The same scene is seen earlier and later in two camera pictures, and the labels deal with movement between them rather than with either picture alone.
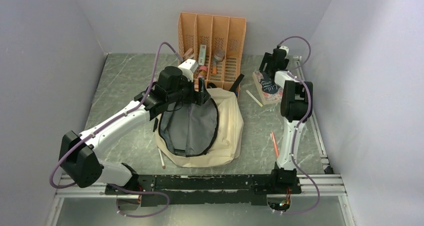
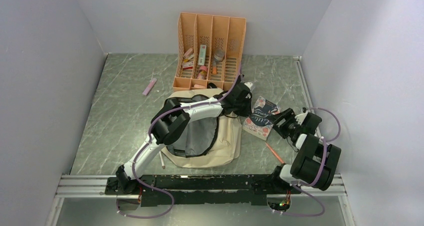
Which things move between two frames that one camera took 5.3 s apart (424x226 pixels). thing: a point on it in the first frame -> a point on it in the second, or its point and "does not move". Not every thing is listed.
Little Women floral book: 269,92 -> 259,124
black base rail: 192,190 does not move
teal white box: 202,54 does not move
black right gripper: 267,59 -> 288,115
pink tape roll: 202,72 does not move
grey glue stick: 218,55 does not move
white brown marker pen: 162,161 does not move
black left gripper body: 190,95 -> 243,109
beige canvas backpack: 201,135 does not move
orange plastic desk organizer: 220,40 does not move
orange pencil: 275,144 -> 275,153
